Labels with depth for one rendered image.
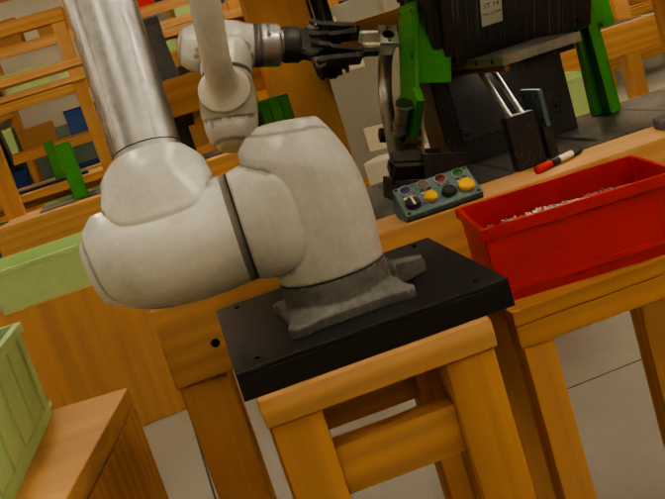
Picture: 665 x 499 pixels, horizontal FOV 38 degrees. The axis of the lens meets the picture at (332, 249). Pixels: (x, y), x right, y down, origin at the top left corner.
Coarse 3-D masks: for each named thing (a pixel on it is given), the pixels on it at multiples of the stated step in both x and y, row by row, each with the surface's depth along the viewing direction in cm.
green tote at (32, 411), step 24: (0, 336) 161; (0, 360) 144; (24, 360) 158; (0, 384) 141; (24, 384) 154; (0, 408) 138; (24, 408) 150; (48, 408) 162; (0, 432) 134; (24, 432) 146; (0, 456) 131; (24, 456) 140; (0, 480) 128
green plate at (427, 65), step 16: (400, 16) 200; (416, 16) 191; (400, 32) 201; (416, 32) 191; (416, 48) 192; (400, 64) 203; (416, 64) 192; (432, 64) 194; (448, 64) 195; (400, 80) 204; (416, 80) 193; (432, 80) 195; (448, 80) 195
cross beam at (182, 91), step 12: (384, 12) 236; (396, 12) 237; (360, 24) 235; (372, 24) 236; (384, 24) 237; (396, 24) 237; (192, 72) 230; (252, 72) 233; (168, 84) 229; (180, 84) 230; (192, 84) 230; (264, 84) 234; (168, 96) 230; (180, 96) 230; (192, 96) 231; (180, 108) 231; (192, 108) 231
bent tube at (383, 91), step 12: (384, 36) 204; (396, 36) 201; (384, 60) 206; (384, 72) 208; (384, 84) 209; (384, 96) 209; (384, 108) 207; (384, 120) 206; (384, 132) 204; (396, 144) 200
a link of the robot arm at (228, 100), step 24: (192, 0) 170; (216, 0) 171; (216, 24) 173; (216, 48) 175; (216, 72) 177; (240, 72) 186; (216, 96) 182; (240, 96) 184; (216, 120) 185; (240, 120) 185; (216, 144) 187; (240, 144) 187
